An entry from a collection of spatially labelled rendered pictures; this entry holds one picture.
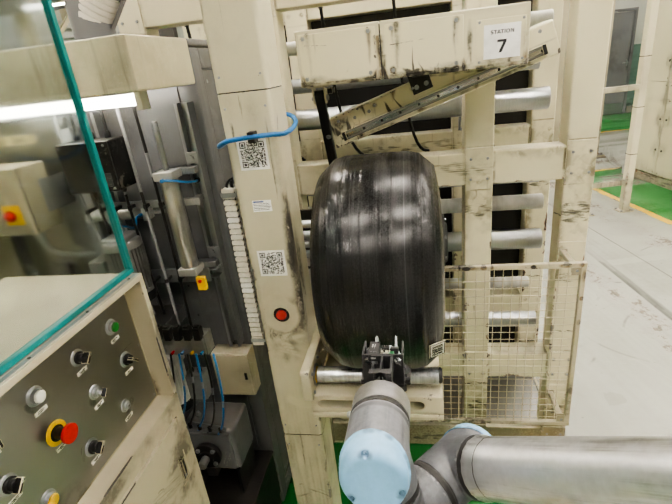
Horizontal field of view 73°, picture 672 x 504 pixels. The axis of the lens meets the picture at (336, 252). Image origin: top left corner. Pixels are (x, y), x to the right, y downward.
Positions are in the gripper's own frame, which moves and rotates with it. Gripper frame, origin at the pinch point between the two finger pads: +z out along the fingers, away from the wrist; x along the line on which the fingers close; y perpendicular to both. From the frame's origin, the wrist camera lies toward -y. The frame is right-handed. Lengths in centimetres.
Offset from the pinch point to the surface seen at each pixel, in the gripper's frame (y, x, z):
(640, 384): -97, -117, 145
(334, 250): 19.1, 11.2, 10.2
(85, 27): 78, 86, 48
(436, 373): -19.6, -10.2, 25.0
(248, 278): 6, 40, 30
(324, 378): -21.2, 19.9, 24.3
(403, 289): 10.5, -3.3, 8.2
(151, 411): -23, 64, 11
